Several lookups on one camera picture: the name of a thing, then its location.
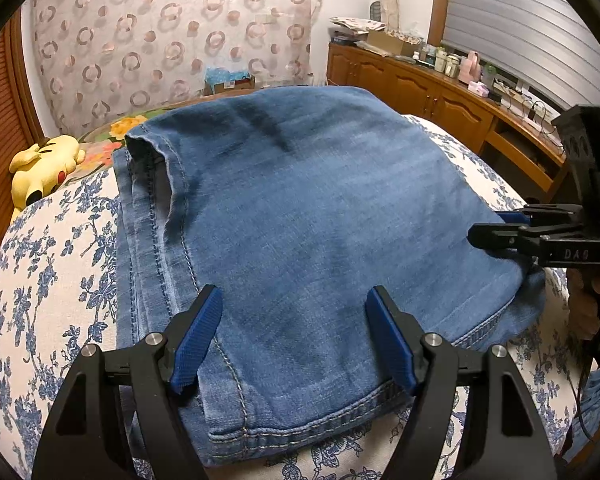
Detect colourful flower blanket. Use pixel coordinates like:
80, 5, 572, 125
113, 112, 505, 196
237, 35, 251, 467
77, 105, 167, 171

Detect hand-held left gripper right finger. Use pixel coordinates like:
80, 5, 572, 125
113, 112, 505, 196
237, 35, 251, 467
365, 285, 558, 480

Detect open cardboard box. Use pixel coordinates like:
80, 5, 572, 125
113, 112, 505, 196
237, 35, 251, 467
365, 29, 423, 57

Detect wooden window frame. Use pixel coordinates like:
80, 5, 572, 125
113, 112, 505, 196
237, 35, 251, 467
427, 0, 453, 47

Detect yellow plush toy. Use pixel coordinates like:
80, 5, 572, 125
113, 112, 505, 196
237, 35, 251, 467
9, 135, 87, 209

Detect small cardboard box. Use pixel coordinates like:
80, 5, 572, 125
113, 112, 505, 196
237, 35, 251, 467
203, 76, 257, 97

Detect patterned paper stack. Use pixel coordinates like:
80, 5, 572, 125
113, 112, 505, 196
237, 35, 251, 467
329, 16, 388, 37

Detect light blue plastic bag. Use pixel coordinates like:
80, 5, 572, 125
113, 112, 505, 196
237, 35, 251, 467
205, 66, 251, 86

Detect sheer curtain with circles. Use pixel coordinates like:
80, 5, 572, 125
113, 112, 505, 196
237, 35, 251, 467
30, 0, 328, 133

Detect person's right hand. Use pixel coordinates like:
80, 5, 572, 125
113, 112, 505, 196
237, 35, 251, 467
567, 266, 600, 348

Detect black cable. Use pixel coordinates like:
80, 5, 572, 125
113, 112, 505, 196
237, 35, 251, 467
572, 310, 600, 447

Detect bed with floral sheet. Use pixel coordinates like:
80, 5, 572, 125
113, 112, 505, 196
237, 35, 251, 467
0, 115, 600, 480

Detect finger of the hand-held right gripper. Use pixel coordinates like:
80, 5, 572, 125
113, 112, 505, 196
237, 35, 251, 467
467, 222, 543, 262
499, 203, 589, 234

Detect pink container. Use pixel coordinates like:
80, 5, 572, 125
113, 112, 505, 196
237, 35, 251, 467
460, 51, 484, 84

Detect blue denim pants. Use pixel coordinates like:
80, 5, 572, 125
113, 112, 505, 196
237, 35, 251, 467
112, 85, 548, 466

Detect wooden cabinet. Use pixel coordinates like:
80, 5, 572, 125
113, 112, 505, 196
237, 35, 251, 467
326, 42, 571, 206

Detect person's blue clothing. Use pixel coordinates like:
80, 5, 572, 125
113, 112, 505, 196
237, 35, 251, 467
562, 367, 600, 461

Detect grey window blind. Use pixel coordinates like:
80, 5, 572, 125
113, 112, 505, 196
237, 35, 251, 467
440, 0, 600, 111

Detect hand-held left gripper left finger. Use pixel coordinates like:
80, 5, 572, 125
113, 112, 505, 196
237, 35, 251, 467
31, 284, 224, 480

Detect slatted wooden panel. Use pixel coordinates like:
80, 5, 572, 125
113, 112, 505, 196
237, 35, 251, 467
0, 10, 46, 301

